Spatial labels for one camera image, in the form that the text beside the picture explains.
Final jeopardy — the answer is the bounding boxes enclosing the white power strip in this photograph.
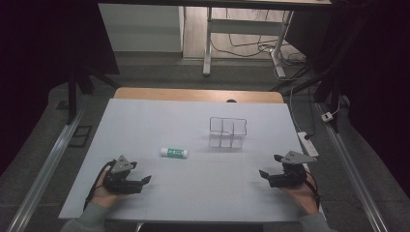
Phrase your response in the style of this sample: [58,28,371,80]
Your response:
[296,130,320,159]

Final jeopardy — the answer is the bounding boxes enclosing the white cabinet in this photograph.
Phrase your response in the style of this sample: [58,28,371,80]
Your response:
[98,3,186,54]

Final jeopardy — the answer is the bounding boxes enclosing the aluminium rail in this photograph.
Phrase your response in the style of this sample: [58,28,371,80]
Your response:
[314,101,391,232]
[5,105,87,232]

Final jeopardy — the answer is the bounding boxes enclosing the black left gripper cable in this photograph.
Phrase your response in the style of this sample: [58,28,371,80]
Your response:
[83,159,118,212]

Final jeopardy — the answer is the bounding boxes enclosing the black rectangular floor frame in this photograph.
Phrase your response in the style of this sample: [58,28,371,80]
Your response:
[68,125,94,149]

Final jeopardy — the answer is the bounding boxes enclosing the wooden table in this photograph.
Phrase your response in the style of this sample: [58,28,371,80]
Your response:
[112,86,285,104]

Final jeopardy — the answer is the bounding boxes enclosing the white desk frame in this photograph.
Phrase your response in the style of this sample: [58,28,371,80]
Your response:
[202,6,295,79]

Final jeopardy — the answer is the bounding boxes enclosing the white green glue stick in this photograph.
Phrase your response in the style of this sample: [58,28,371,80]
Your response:
[160,147,190,160]

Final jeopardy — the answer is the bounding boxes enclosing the black stand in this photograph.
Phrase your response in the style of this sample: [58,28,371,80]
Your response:
[270,18,366,133]
[66,64,121,126]

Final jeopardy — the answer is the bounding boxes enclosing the white cable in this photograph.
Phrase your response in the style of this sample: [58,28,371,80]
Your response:
[288,84,306,133]

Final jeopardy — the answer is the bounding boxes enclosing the person's right hand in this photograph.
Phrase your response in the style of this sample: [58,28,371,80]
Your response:
[279,173,321,216]

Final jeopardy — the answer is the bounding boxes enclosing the clear acrylic organizer box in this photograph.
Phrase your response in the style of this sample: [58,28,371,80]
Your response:
[208,116,249,150]

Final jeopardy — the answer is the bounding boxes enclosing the black floor cables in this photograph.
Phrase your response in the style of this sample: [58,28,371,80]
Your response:
[211,8,308,66]

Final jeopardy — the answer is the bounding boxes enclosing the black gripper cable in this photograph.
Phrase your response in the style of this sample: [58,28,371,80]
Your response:
[303,178,321,209]
[83,159,118,212]

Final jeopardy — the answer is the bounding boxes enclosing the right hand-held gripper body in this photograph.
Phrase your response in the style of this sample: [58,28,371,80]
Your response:
[268,150,318,189]

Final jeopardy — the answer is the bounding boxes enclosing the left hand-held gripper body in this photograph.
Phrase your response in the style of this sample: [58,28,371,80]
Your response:
[102,155,144,195]

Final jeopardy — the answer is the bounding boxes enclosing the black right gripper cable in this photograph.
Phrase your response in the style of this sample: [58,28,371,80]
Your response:
[303,178,321,209]

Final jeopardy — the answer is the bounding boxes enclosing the person's left hand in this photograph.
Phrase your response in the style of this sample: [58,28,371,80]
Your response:
[91,169,123,209]

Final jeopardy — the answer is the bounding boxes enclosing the white table mat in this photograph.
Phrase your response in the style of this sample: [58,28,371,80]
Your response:
[58,98,311,224]

